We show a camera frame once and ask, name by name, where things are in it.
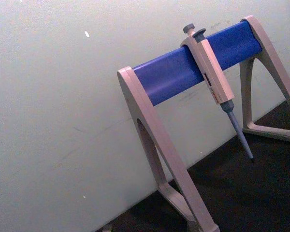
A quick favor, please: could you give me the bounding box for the beige pipette stand blue bar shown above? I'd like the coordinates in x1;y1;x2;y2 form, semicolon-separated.
116;15;290;232

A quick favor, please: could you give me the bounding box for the beige pipette with grey tip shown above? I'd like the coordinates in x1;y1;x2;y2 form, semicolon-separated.
180;23;255;163

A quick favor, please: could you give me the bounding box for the black table cloth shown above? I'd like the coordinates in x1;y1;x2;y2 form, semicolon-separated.
94;91;290;232

